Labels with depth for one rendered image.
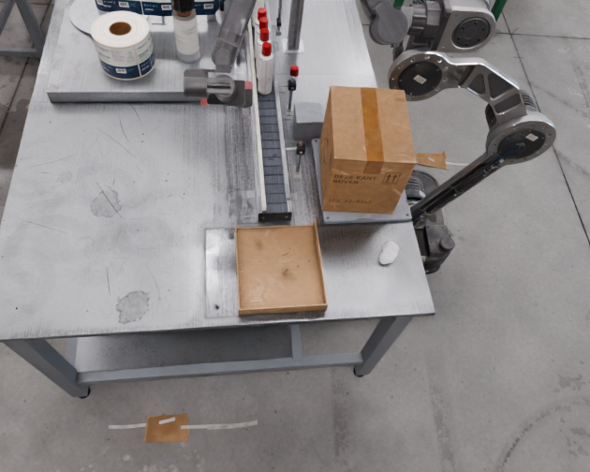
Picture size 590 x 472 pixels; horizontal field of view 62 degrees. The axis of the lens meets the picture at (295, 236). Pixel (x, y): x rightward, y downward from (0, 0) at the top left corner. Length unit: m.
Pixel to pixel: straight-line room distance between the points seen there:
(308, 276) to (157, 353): 0.82
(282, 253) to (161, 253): 0.37
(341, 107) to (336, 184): 0.24
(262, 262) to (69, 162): 0.75
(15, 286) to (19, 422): 0.89
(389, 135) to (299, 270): 0.49
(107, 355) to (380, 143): 1.34
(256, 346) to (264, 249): 0.62
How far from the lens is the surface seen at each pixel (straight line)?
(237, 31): 1.28
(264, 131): 1.79
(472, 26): 1.37
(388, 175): 1.50
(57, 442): 2.34
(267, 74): 1.85
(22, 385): 2.45
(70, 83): 2.04
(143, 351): 2.11
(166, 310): 1.49
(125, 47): 1.92
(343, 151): 1.45
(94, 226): 1.68
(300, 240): 1.59
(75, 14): 2.33
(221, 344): 2.08
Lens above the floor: 2.19
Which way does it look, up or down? 59 degrees down
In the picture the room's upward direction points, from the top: 9 degrees clockwise
